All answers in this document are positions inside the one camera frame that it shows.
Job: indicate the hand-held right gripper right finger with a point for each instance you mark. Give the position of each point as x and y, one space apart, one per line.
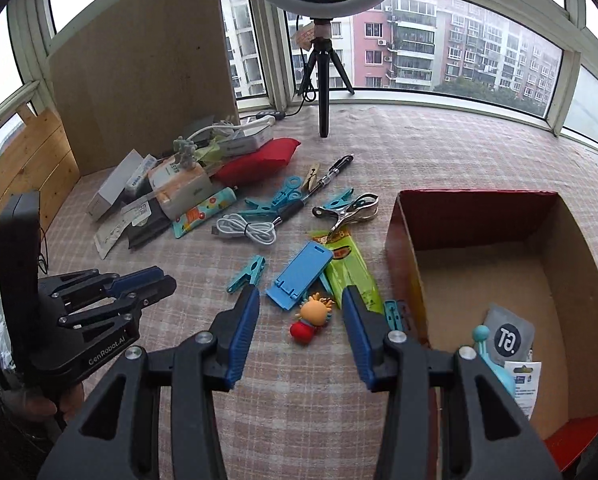
359 340

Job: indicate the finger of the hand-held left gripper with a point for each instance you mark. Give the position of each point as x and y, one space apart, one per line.
149 296
134 280

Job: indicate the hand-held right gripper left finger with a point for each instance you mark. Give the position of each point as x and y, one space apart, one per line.
241 335

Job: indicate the small doll toy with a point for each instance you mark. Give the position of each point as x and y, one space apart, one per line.
311 317

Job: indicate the teal baby bottle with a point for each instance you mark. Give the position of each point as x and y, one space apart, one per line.
499 375

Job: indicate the silver grey foil packet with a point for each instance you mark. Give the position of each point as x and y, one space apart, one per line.
506 335

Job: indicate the red cardboard box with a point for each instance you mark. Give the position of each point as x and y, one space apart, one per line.
469 220

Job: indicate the white label card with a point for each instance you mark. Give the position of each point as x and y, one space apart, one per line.
524 385

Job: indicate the person's left hand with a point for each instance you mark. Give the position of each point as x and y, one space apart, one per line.
71 400

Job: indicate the black wallet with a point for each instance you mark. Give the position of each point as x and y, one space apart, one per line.
146 235

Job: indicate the large white sachet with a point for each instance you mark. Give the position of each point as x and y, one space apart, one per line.
111 236

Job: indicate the small white printed sachet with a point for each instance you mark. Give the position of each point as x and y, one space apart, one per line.
139 211

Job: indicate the green snack packet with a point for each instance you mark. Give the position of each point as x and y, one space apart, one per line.
351 270

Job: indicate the blue phone stand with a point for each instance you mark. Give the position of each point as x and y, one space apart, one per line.
301 270

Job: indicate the pine plank board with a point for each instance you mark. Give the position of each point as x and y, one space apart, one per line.
24 175

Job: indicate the large white printed box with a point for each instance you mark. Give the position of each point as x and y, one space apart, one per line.
114 185

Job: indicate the floral teal pouch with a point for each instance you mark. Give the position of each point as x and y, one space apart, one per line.
204 212

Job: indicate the orange white tissue packet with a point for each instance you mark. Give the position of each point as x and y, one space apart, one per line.
179 185

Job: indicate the small blue white box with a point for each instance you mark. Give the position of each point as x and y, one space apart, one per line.
141 175

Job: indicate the large metal clip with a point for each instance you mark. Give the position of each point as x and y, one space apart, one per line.
361 210

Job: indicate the grey plush flowers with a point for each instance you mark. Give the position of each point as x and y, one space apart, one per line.
184 152

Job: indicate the black pen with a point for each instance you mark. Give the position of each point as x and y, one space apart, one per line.
336 166
299 202

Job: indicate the teal scissor-shaped clip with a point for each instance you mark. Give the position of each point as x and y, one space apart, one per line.
289 187

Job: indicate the wooden clothespin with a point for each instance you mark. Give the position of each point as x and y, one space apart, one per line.
310 176

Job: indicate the red pouch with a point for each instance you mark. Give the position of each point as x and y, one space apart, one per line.
259 160

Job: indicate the small grey white box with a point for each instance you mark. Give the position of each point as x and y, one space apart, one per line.
244 141

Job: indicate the large wood panel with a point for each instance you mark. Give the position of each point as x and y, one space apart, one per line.
144 70

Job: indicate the black tripod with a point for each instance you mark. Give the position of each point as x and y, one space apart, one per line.
324 100

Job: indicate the pink paper tag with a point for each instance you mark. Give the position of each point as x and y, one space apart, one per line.
303 36

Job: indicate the white window frame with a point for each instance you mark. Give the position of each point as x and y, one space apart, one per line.
274 60

